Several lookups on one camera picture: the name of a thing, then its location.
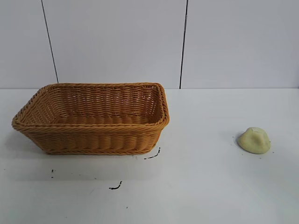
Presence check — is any pale yellow egg yolk pastry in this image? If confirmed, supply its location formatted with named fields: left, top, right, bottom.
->
left=237, top=126, right=272, bottom=154

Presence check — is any brown woven wicker basket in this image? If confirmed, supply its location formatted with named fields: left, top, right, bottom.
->
left=12, top=82, right=169, bottom=156

